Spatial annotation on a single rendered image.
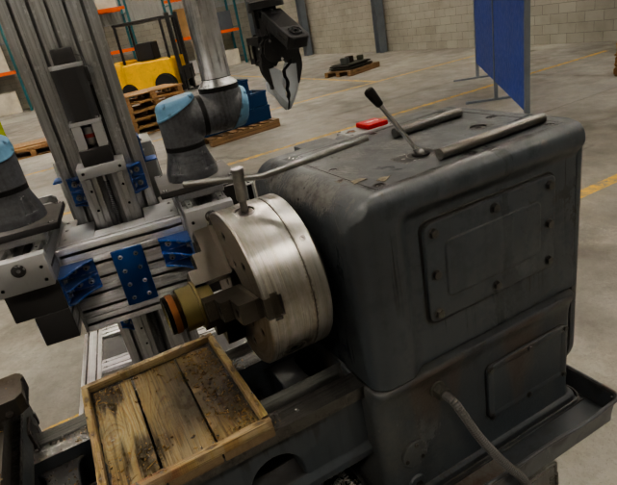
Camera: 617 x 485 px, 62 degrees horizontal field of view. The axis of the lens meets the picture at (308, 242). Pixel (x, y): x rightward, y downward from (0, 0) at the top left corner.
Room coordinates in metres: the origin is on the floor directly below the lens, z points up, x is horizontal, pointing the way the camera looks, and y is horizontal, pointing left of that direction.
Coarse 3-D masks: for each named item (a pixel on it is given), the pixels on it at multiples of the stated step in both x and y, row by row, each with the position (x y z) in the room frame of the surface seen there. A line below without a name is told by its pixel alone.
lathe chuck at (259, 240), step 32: (224, 224) 0.87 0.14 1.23; (256, 224) 0.85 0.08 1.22; (256, 256) 0.80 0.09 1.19; (288, 256) 0.81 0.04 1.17; (224, 288) 1.00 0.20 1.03; (256, 288) 0.78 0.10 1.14; (288, 288) 0.78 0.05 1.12; (256, 320) 0.83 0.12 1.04; (288, 320) 0.77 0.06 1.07; (256, 352) 0.88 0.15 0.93; (288, 352) 0.80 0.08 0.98
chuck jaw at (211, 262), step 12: (204, 228) 0.95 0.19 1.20; (204, 240) 0.94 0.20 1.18; (216, 240) 0.94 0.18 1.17; (204, 252) 0.92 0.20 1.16; (216, 252) 0.92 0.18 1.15; (204, 264) 0.90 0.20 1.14; (216, 264) 0.91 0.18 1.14; (228, 264) 0.91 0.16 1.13; (192, 276) 0.88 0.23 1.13; (204, 276) 0.89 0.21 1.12; (216, 276) 0.89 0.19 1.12; (228, 276) 0.92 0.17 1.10
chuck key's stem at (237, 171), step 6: (234, 168) 0.88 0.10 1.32; (240, 168) 0.88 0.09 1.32; (234, 174) 0.88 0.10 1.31; (240, 174) 0.88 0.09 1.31; (234, 180) 0.88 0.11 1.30; (240, 180) 0.88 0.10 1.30; (234, 186) 0.89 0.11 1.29; (240, 186) 0.88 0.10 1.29; (240, 192) 0.88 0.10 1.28; (246, 192) 0.89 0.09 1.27; (240, 198) 0.88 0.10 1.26; (246, 198) 0.89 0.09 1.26; (240, 204) 0.89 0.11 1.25; (246, 204) 0.89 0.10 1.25; (246, 210) 0.89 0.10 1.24
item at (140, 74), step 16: (160, 16) 15.86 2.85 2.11; (176, 16) 16.57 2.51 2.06; (176, 32) 16.78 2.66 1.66; (144, 48) 16.26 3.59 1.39; (176, 48) 15.96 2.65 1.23; (128, 64) 16.11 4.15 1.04; (144, 64) 15.97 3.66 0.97; (160, 64) 15.87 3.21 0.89; (176, 64) 16.10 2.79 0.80; (192, 64) 16.70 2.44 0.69; (128, 80) 16.11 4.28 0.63; (144, 80) 16.00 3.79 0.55; (160, 80) 15.75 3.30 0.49; (176, 80) 15.76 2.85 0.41; (192, 80) 16.48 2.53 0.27
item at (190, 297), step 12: (180, 288) 0.86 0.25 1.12; (192, 288) 0.85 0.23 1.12; (204, 288) 0.87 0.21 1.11; (168, 300) 0.83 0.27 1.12; (180, 300) 0.83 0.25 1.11; (192, 300) 0.83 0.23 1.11; (168, 312) 0.82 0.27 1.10; (180, 312) 0.82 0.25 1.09; (192, 312) 0.82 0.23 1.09; (204, 312) 0.82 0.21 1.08; (168, 324) 0.85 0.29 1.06; (180, 324) 0.81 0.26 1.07; (192, 324) 0.82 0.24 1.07; (204, 324) 0.84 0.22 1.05
